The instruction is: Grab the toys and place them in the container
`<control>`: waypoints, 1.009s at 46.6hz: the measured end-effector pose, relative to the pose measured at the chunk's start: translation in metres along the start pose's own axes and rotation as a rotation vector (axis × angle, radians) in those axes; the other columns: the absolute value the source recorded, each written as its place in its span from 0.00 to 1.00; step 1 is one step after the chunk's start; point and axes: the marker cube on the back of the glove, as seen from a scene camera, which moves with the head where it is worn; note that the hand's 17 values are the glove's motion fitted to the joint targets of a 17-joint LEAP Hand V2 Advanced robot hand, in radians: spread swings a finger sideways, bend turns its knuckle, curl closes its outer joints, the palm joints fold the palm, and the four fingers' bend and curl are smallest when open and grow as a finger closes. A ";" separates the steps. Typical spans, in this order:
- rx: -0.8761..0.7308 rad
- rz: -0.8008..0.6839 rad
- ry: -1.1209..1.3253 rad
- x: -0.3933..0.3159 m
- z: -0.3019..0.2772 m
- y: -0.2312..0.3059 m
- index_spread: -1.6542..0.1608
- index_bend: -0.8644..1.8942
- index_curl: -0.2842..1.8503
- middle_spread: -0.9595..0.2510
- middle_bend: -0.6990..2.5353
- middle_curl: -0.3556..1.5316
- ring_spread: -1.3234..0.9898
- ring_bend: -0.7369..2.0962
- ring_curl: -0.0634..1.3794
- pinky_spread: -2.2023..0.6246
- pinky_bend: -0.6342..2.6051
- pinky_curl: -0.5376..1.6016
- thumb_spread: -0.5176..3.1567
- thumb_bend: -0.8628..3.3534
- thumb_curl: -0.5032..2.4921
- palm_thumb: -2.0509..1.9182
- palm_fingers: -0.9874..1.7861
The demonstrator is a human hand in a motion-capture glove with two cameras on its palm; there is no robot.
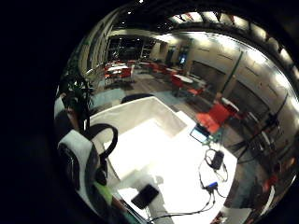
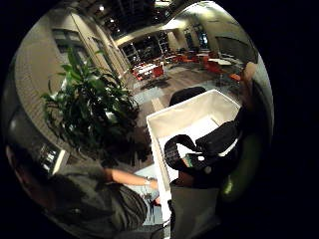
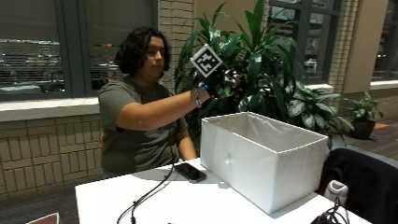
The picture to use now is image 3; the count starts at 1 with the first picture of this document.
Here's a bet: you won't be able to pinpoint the white marker cube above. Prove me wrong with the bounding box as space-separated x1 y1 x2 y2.
189 43 225 78

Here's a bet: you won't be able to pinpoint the white rounded device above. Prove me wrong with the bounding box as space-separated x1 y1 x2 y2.
324 179 350 206

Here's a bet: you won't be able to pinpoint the the person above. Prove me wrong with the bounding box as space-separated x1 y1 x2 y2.
97 27 240 178

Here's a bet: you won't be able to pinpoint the white fabric storage box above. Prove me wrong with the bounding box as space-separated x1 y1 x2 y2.
199 111 330 215

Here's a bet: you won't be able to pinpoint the silver wrist bracelet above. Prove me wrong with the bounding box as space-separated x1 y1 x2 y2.
193 88 204 109

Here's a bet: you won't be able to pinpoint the small potted green plant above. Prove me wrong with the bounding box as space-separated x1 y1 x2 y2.
344 91 388 124

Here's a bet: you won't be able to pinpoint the black smartphone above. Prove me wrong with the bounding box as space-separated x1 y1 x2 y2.
173 161 208 184

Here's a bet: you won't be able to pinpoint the black plant pot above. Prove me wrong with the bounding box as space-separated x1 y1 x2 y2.
350 119 377 140

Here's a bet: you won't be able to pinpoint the black cable bundle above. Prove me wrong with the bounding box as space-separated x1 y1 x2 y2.
310 197 352 224

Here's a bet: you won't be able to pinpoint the large green leafy plant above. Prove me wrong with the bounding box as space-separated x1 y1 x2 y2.
173 0 356 150

